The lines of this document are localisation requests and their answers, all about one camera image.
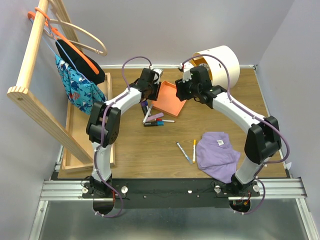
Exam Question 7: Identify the blue shark pattern garment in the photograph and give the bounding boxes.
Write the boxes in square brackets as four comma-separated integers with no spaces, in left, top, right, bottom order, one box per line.
[55,54,106,115]

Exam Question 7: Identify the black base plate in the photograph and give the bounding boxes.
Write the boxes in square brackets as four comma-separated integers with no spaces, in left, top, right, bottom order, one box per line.
[81,176,262,214]

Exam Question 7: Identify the wooden hanger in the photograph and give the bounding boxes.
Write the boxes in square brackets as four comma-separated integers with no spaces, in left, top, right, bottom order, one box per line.
[48,0,108,57]

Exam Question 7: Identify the wooden clothes rack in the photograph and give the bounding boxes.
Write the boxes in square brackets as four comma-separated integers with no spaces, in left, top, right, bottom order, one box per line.
[7,0,93,164]

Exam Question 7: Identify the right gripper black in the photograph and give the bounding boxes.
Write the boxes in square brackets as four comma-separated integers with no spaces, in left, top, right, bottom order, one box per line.
[174,75,201,102]

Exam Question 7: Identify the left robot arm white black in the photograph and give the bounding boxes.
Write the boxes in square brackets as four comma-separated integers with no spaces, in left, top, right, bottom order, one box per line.
[85,68,163,198]

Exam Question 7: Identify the pink highlighter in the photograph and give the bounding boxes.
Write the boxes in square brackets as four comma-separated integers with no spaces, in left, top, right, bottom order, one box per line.
[145,112,164,122]

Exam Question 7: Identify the round blue tin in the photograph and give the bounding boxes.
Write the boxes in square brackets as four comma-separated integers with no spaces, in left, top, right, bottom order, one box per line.
[200,63,211,72]

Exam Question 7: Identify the black garment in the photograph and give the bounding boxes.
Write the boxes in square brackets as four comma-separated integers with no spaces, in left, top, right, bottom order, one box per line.
[55,39,105,85]

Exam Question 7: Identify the red capped white marker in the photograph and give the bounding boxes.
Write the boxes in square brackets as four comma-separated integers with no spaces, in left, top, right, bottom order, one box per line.
[155,118,176,123]

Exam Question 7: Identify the aluminium rail frame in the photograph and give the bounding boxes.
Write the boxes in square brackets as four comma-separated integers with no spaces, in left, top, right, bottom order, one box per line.
[30,153,319,240]

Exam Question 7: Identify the blue capped white marker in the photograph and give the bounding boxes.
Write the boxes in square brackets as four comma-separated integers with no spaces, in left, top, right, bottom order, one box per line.
[142,104,153,124]

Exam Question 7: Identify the yellow white pen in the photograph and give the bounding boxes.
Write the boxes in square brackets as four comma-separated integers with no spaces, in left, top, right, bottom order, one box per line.
[192,139,197,164]

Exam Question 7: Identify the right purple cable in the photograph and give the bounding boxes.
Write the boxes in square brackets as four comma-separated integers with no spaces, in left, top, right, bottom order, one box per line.
[181,54,291,165]

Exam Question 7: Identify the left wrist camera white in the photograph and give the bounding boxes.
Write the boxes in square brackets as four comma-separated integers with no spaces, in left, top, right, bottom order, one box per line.
[152,68,163,82]

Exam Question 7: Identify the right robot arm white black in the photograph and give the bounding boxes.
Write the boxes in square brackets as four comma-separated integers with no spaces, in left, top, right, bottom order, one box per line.
[175,65,282,196]

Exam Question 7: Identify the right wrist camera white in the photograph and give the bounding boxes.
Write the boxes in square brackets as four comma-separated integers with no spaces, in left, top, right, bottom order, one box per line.
[178,63,194,83]

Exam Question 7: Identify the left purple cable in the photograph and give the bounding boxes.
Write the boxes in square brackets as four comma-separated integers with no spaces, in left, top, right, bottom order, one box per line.
[121,56,154,92]

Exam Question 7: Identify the purple cloth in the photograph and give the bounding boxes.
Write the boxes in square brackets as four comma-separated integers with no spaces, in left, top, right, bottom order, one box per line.
[196,132,241,184]

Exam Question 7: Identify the black blue capped highlighter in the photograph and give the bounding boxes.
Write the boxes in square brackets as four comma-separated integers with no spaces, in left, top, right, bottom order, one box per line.
[143,120,164,127]

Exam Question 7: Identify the purple black highlighter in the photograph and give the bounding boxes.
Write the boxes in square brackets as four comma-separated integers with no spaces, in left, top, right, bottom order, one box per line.
[140,101,148,116]

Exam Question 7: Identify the purple cable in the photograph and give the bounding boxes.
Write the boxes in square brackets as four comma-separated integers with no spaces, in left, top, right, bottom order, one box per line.
[181,54,291,165]
[121,56,154,92]

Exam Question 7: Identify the orange hanger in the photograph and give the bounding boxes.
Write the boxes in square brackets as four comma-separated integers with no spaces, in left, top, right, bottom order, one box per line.
[34,7,99,75]

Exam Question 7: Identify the grey silver pen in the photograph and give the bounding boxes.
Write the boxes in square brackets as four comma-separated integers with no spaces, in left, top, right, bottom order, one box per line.
[176,142,193,165]

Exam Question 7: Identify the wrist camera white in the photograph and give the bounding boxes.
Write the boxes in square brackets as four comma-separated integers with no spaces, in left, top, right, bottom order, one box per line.
[178,63,194,83]
[152,68,163,82]

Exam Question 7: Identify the orange top drawer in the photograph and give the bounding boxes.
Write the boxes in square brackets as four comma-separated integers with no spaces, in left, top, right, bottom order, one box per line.
[151,81,186,118]

